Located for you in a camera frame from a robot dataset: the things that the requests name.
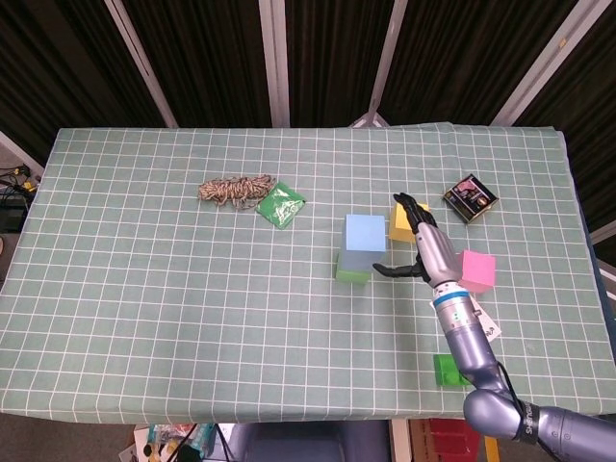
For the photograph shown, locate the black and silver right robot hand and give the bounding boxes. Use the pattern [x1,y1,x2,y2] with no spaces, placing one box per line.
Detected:
[372,192,467,291]

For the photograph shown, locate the pink foam cube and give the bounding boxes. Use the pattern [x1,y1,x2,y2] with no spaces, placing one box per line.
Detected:
[456,249,497,294]

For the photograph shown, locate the yellow foam cube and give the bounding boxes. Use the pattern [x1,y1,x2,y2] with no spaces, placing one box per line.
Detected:
[388,201,430,244]

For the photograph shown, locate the white-bordered photo card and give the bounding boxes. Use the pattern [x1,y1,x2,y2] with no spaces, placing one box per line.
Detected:
[469,293,502,344]

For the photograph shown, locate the green foam cube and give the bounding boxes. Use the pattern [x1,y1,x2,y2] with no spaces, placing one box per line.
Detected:
[334,249,372,285]

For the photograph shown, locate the green studded toy brick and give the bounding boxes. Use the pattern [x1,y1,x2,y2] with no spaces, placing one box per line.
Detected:
[433,353,475,388]

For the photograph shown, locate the green foil sachet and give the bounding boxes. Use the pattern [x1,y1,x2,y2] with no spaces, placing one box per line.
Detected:
[254,181,308,230]

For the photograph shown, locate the red storage box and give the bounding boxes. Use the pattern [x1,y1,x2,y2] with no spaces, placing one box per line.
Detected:
[408,417,485,462]

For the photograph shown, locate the white table leg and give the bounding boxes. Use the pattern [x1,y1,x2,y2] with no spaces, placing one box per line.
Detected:
[389,418,411,462]

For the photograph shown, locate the brown and white twine bundle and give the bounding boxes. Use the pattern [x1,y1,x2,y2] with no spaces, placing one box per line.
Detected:
[197,173,278,212]

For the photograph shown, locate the blue-grey robot torso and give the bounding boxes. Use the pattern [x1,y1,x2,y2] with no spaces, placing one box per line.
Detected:
[230,420,391,462]

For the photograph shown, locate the green checked tablecloth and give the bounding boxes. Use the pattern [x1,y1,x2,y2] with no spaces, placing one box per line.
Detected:
[0,122,616,425]

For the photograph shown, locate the dark brown curtain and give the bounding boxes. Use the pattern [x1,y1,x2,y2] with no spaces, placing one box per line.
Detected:
[0,0,616,232]

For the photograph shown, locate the colourful packaging clutter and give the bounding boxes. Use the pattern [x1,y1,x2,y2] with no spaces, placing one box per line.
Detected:
[117,423,232,462]

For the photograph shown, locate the black equipment box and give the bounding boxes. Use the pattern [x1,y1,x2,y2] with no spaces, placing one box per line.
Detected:
[0,192,31,233]

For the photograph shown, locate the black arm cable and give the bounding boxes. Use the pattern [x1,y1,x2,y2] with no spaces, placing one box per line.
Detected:
[495,360,536,437]

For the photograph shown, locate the white frame pole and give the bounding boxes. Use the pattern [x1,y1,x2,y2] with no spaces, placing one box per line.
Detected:
[103,0,180,129]
[348,0,410,129]
[491,0,596,127]
[258,0,291,129]

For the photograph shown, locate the cables with yellow connectors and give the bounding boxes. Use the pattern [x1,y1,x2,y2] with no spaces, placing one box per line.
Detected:
[0,163,43,194]

